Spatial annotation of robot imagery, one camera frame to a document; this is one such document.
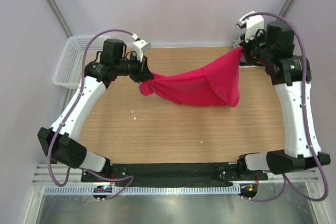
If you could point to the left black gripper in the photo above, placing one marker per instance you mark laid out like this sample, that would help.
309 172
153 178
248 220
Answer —
143 73

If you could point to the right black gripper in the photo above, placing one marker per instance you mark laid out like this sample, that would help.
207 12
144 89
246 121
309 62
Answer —
261 36

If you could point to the red t-shirt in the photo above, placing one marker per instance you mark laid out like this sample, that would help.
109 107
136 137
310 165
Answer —
215 84

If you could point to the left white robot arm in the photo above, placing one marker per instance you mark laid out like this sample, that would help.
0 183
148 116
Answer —
60 141

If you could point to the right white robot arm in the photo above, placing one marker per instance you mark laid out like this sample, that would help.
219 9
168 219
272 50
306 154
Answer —
290 75

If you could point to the dark blue folded t-shirt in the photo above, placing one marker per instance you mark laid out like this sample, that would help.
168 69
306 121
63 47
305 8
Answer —
250 62

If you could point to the grey folded t-shirt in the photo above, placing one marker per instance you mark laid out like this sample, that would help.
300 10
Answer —
239 41

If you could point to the white plastic basket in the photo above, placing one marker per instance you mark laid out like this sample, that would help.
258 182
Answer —
68 72

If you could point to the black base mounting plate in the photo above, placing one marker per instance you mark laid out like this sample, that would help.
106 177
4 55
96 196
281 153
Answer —
218 171

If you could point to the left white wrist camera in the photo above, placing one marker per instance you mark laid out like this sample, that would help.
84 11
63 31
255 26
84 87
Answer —
140 46

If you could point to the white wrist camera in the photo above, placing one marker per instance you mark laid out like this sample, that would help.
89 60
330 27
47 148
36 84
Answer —
252 23
140 46

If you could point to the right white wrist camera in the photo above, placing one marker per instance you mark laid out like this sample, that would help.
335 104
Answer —
252 23

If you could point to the white slotted cable duct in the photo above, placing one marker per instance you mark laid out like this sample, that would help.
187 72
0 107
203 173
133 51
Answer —
141 191

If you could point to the left aluminium corner post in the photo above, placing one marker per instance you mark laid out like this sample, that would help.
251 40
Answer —
59 17

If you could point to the aluminium frame rail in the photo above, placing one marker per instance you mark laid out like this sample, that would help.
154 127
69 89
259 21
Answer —
78 176

